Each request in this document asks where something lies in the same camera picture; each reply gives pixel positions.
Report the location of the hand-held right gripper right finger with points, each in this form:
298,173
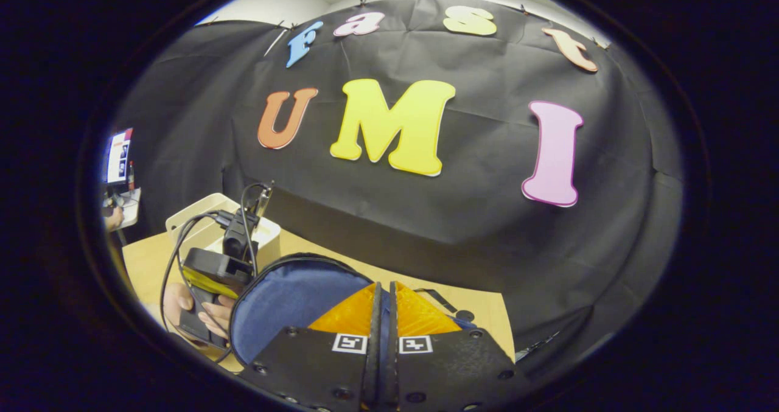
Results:
450,369

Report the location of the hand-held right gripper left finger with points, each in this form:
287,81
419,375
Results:
304,366

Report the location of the white plastic bookshelf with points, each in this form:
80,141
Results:
195,214

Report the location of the blue schoolbag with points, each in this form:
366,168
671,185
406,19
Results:
292,302

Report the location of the computer monitor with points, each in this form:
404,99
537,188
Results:
119,156

